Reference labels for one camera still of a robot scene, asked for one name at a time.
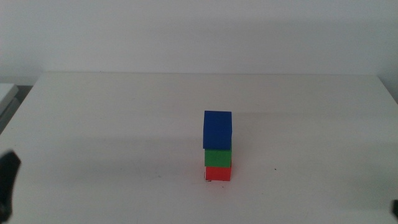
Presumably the red cube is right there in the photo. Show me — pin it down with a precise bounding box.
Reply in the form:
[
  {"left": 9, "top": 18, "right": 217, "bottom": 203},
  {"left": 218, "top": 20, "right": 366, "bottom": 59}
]
[{"left": 205, "top": 166, "right": 233, "bottom": 182}]

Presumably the green cube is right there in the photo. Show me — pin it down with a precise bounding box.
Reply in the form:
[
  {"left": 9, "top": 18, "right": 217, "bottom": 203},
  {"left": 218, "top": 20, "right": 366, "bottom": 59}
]
[{"left": 204, "top": 148, "right": 233, "bottom": 169}]

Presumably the blue cube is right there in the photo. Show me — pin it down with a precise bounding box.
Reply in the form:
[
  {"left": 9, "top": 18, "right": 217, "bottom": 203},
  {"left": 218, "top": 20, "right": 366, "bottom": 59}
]
[{"left": 202, "top": 110, "right": 233, "bottom": 151}]

